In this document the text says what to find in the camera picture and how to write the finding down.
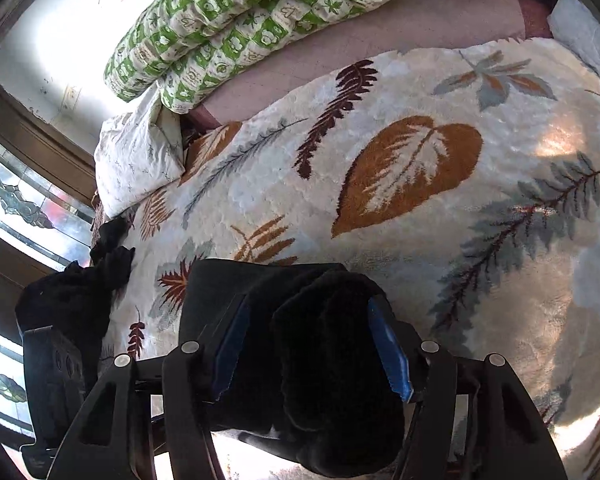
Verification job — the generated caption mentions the black pants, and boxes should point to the black pants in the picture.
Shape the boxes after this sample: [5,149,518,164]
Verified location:
[178,259,411,478]

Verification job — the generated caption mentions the black garment pile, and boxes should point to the black garment pile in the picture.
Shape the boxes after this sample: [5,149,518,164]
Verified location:
[15,217,135,389]

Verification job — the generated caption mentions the leaf-patterned plush blanket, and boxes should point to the leaf-patterned plush blanket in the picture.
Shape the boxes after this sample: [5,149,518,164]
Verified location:
[100,39,600,479]

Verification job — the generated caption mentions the green patterned quilt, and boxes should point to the green patterned quilt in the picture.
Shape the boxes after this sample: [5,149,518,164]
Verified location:
[105,0,390,114]

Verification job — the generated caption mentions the pink quilted bed sheet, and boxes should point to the pink quilted bed sheet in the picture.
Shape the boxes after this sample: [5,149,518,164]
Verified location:
[187,0,555,131]

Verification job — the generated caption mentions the light blue crumpled sheet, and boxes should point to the light blue crumpled sheet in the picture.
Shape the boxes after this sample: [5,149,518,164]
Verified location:
[547,0,600,77]

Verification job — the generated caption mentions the wooden window frame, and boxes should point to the wooden window frame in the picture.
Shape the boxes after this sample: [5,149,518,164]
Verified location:
[0,84,95,448]

